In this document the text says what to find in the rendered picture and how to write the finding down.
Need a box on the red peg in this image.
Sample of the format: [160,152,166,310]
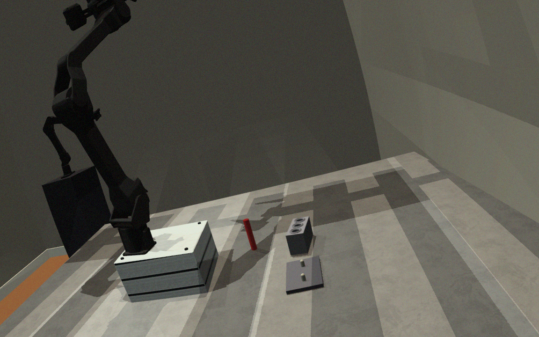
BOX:
[243,219,257,250]

